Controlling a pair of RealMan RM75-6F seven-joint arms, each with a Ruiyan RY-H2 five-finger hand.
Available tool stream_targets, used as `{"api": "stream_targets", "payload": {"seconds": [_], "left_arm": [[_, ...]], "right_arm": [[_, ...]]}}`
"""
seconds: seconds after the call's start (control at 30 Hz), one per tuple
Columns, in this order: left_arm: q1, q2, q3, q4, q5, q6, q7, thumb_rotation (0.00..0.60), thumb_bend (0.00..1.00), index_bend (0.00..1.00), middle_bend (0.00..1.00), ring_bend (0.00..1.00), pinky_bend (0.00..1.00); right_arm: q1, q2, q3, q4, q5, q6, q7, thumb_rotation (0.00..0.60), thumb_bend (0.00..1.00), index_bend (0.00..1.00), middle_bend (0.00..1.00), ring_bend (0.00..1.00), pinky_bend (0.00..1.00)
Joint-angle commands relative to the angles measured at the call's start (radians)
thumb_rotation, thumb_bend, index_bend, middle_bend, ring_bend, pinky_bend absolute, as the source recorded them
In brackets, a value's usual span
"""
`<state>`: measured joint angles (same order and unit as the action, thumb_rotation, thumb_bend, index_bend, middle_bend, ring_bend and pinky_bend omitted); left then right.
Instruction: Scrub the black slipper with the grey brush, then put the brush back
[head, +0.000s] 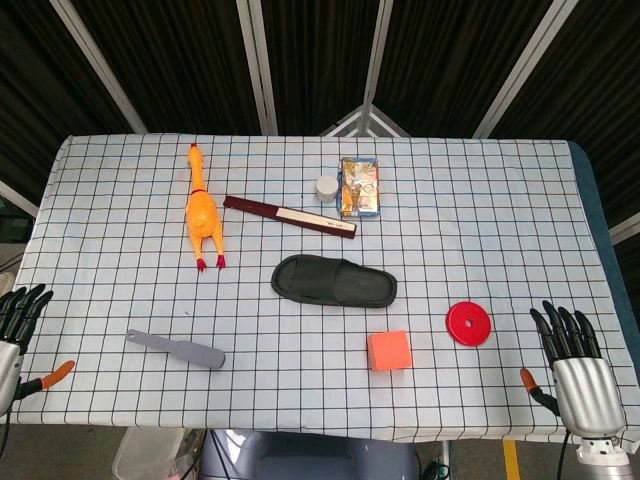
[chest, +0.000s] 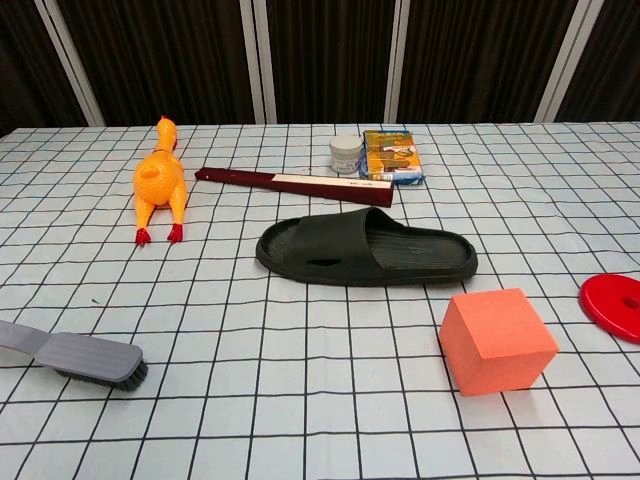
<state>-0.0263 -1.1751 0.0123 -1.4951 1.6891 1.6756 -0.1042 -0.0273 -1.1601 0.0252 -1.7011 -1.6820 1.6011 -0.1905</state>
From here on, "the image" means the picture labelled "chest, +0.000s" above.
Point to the black rubber slipper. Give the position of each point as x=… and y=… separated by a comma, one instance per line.
x=345, y=240

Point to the grey cleaning brush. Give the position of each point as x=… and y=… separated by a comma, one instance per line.
x=90, y=355

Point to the small white round jar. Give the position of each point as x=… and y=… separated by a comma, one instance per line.
x=345, y=152

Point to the dark red folded fan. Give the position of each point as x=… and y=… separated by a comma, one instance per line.
x=250, y=179

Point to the colourful printed card box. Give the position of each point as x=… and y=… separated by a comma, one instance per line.
x=392, y=157

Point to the yellow rubber chicken toy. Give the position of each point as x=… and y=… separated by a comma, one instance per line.
x=157, y=175

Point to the white black checked tablecloth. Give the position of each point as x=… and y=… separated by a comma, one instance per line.
x=250, y=410

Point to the orange foam cube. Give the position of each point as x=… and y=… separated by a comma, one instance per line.
x=500, y=350

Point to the red plastic disc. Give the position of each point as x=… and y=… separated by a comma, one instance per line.
x=607, y=305

